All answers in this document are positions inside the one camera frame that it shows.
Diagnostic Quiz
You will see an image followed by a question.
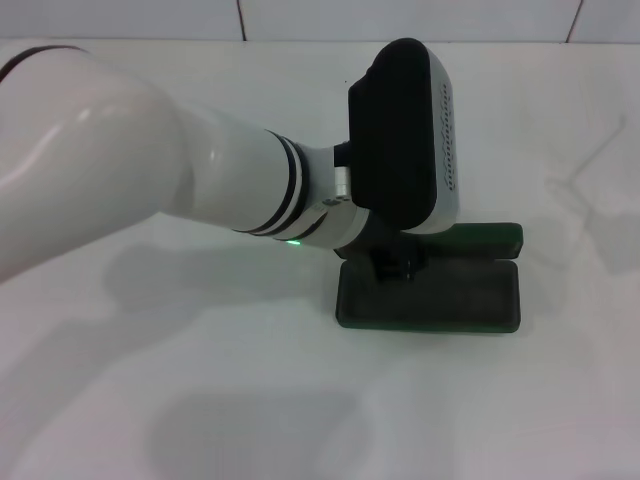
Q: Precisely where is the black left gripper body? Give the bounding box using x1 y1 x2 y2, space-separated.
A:
335 227 431 285

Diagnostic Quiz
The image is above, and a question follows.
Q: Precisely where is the green glasses case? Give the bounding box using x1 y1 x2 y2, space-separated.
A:
333 222 525 335

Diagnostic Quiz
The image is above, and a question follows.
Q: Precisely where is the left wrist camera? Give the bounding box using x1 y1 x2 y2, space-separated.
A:
346 37 461 236

